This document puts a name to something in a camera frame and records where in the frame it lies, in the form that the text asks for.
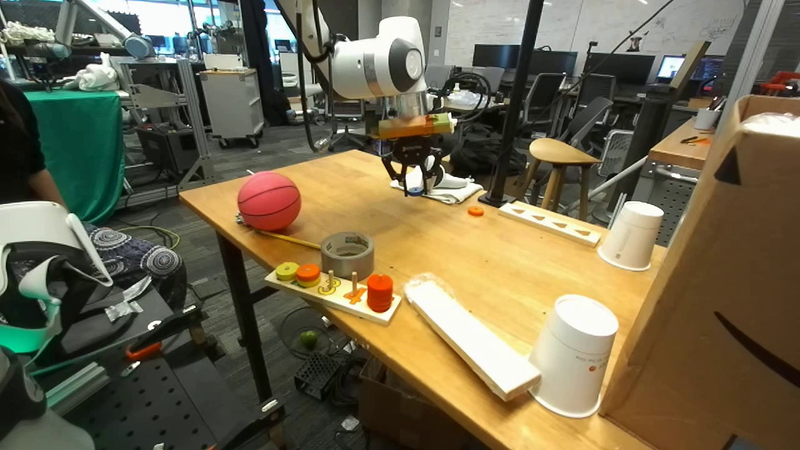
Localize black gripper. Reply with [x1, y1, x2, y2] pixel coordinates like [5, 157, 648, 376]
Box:
[380, 138, 441, 198]

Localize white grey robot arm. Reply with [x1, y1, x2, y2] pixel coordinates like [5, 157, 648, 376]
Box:
[275, 0, 441, 194]

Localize red stacked discs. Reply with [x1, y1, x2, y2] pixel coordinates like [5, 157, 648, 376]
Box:
[368, 274, 391, 312]

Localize wooden peg rack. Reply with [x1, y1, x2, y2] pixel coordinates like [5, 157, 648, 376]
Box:
[264, 273, 401, 322]

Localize orange disc on rack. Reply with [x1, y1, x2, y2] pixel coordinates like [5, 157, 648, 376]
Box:
[295, 263, 320, 287]

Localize green disc on rack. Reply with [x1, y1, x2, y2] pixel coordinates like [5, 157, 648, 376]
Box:
[275, 263, 300, 282]

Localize far white paper cup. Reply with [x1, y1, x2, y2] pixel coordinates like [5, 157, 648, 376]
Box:
[596, 199, 665, 269]

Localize white paper cup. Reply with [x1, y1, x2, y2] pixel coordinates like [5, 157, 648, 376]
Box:
[530, 294, 620, 418]
[596, 199, 665, 269]

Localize white cloth pad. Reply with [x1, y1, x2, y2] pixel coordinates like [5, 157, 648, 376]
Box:
[408, 174, 481, 204]

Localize grey tape roll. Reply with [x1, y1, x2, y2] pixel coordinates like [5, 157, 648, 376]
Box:
[320, 233, 374, 281]

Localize wooden slotted board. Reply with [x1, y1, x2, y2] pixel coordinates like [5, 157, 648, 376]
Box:
[499, 199, 599, 246]

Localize wooden stool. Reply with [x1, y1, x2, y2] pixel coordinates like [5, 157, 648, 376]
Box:
[521, 138, 596, 216]

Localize pink basketball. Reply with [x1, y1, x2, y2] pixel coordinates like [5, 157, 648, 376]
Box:
[236, 171, 303, 233]

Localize yellow pencil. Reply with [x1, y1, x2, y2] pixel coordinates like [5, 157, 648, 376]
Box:
[236, 223, 320, 249]

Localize white flat tray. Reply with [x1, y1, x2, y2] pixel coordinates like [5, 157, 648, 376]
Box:
[401, 273, 539, 399]

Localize near white paper cup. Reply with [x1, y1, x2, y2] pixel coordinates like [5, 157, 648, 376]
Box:
[530, 294, 620, 418]

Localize green cloth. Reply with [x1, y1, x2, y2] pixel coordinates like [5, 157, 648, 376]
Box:
[28, 91, 124, 223]

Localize cardboard box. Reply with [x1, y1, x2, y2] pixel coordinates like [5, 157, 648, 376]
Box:
[599, 96, 800, 450]

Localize white VR headset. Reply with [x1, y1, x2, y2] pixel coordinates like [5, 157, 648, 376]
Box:
[0, 199, 111, 354]

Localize black camera stand pole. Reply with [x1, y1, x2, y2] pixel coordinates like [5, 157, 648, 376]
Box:
[480, 0, 545, 208]

